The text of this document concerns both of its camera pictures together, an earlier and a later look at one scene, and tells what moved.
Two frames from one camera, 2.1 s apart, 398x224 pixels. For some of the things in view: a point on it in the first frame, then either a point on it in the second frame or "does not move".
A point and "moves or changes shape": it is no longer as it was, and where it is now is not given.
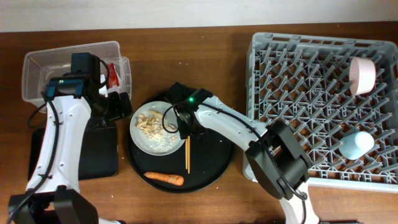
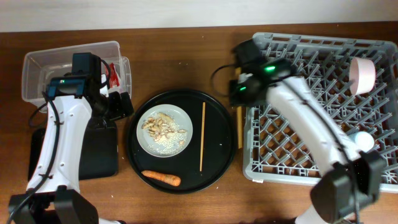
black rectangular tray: x=99 y=155 does not move
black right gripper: x=183 y=130 to x=235 y=99
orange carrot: x=176 y=180 does not move
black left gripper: x=121 y=108 does not move
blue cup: x=354 y=145 does not move
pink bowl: x=362 y=75 does not move
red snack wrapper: x=114 y=79 does not move
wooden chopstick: x=186 y=152 to x=203 y=131
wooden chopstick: x=188 y=154 moves or changes shape
